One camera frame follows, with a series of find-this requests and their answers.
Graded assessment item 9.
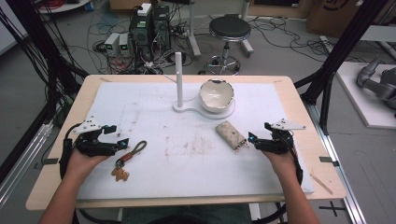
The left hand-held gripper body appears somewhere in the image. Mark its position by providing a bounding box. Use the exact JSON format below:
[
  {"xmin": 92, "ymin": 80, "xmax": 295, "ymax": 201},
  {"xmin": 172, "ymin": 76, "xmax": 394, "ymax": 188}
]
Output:
[{"xmin": 72, "ymin": 116, "xmax": 120, "ymax": 158}]

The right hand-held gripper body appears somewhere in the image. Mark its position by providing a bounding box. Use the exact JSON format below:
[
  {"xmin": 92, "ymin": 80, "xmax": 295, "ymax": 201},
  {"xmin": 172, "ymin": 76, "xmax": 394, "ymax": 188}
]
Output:
[{"xmin": 254, "ymin": 118, "xmax": 307, "ymax": 155}]

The person's right hand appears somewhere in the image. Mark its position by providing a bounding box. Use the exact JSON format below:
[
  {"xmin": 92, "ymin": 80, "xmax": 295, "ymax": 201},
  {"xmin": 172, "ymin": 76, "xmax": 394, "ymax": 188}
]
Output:
[{"xmin": 262, "ymin": 148, "xmax": 301, "ymax": 182}]

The person's left hand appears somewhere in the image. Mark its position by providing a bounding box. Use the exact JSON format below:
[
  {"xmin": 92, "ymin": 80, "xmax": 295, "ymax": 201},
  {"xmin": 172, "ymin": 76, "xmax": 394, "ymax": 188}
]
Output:
[{"xmin": 64, "ymin": 147, "xmax": 110, "ymax": 183}]

